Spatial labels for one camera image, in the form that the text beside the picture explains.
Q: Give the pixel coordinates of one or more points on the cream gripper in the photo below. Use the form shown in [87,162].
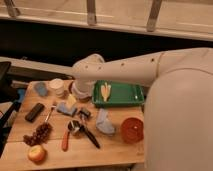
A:
[71,100]

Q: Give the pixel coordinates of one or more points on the blue sponge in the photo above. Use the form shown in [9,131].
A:
[61,108]

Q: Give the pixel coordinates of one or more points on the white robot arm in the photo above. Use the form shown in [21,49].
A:
[178,116]

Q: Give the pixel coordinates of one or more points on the white paper cup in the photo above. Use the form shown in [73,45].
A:
[57,86]

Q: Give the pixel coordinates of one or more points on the purple bowl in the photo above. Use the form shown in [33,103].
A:
[81,96]

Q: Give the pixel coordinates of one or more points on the metal measuring spoon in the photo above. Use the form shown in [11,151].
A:
[74,127]

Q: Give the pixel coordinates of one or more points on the wooden cutting board table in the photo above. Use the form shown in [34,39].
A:
[81,151]

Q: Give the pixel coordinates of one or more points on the yellow corn toy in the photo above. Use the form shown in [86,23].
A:
[105,91]

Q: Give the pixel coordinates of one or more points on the light blue cloth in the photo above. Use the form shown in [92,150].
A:
[103,124]

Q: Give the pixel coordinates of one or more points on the black rectangular block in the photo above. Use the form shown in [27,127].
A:
[34,112]

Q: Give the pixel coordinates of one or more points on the bunch of dark grapes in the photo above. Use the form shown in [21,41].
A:
[39,136]

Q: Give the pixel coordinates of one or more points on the green plastic tray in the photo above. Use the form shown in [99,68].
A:
[121,95]

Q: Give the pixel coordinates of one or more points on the black chair left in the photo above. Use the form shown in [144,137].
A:
[7,94]

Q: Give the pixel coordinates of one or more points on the red yellow apple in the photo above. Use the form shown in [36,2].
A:
[36,153]

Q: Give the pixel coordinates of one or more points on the orange red bowl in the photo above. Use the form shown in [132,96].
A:
[132,130]

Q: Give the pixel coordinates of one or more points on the black handled can opener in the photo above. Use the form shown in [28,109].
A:
[85,116]

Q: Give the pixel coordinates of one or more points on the small brush with handle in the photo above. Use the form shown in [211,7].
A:
[49,114]

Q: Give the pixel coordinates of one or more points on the orange handled peeler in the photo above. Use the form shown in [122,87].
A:
[65,140]

